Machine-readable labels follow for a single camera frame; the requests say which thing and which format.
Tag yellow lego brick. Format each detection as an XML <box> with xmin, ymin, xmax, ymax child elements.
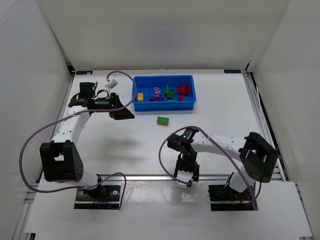
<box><xmin>137</xmin><ymin>92</ymin><xmax>144</xmax><ymax>102</ymax></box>

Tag purple round lego brick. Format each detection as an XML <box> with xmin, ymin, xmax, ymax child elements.
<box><xmin>150</xmin><ymin>96</ymin><xmax>161</xmax><ymax>102</ymax></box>

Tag purple curved lego brick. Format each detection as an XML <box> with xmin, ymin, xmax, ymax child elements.
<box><xmin>154</xmin><ymin>94</ymin><xmax>163</xmax><ymax>101</ymax></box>

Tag red toothed lego brick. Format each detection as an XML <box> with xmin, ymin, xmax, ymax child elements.
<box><xmin>177</xmin><ymin>85</ymin><xmax>185</xmax><ymax>95</ymax></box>

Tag red oval lego brick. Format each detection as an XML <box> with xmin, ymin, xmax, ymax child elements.
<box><xmin>183</xmin><ymin>84</ymin><xmax>191</xmax><ymax>96</ymax></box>

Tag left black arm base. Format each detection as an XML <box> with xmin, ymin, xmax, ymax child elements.
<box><xmin>73</xmin><ymin>181</ymin><xmax>122</xmax><ymax>210</ymax></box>

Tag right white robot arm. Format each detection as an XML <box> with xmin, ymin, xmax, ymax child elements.
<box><xmin>167</xmin><ymin>126</ymin><xmax>278</xmax><ymax>193</ymax></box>

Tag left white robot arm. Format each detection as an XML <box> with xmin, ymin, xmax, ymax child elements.
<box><xmin>39</xmin><ymin>82</ymin><xmax>135</xmax><ymax>188</ymax></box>

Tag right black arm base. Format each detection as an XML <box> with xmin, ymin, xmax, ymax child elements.
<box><xmin>207</xmin><ymin>182</ymin><xmax>258</xmax><ymax>212</ymax></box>

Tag blue divided plastic bin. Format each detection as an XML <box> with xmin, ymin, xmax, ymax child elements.
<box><xmin>132</xmin><ymin>75</ymin><xmax>196</xmax><ymax>112</ymax></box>

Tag light purple square lego brick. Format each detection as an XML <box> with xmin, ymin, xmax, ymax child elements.
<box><xmin>153</xmin><ymin>86</ymin><xmax>161</xmax><ymax>95</ymax></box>

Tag green flat lego plate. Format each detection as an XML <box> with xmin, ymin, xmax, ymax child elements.
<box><xmin>156</xmin><ymin>116</ymin><xmax>170</xmax><ymax>126</ymax></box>

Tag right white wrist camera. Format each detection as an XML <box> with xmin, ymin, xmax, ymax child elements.
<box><xmin>175</xmin><ymin>170</ymin><xmax>194</xmax><ymax>188</ymax></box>

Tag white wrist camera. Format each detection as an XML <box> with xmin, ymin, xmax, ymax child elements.
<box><xmin>175</xmin><ymin>170</ymin><xmax>194</xmax><ymax>188</ymax></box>
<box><xmin>105</xmin><ymin>79</ymin><xmax>118</xmax><ymax>91</ymax></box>

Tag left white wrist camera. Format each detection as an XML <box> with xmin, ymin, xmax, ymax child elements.
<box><xmin>105</xmin><ymin>79</ymin><xmax>118</xmax><ymax>91</ymax></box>

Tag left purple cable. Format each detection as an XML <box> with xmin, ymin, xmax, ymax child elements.
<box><xmin>18</xmin><ymin>70</ymin><xmax>138</xmax><ymax>210</ymax></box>

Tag aluminium front rail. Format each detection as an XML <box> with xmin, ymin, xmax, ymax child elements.
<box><xmin>94</xmin><ymin>173</ymin><xmax>288</xmax><ymax>181</ymax></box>

